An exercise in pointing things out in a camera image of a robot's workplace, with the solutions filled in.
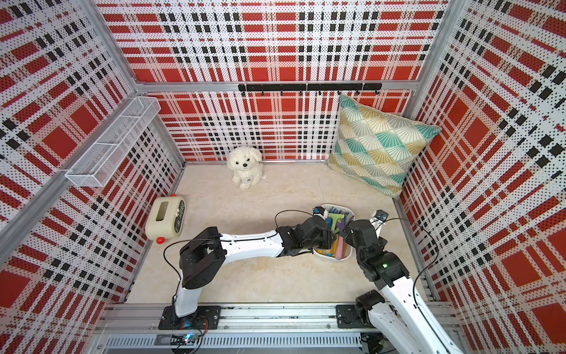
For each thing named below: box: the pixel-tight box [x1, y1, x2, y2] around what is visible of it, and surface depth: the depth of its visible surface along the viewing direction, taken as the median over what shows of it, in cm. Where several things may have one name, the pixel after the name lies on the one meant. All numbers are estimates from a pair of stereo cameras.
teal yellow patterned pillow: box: [327, 94, 443, 198], surface depth 92 cm
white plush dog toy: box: [226, 146, 267, 191], surface depth 101 cm
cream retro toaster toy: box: [145, 193, 187, 245], surface depth 90 cm
